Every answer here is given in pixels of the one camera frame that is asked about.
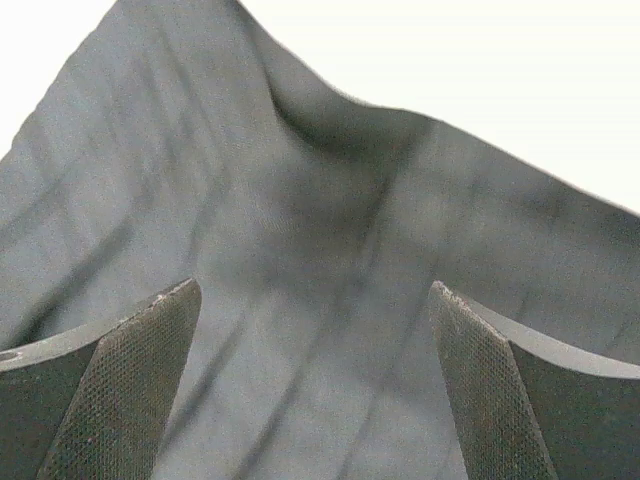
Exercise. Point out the black skirt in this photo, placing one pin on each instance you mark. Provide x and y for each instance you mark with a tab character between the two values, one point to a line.
180	140

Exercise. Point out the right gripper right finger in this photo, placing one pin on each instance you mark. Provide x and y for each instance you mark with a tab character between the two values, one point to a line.
528	406

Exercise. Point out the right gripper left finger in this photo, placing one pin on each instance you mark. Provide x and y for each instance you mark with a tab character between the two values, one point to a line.
93	402

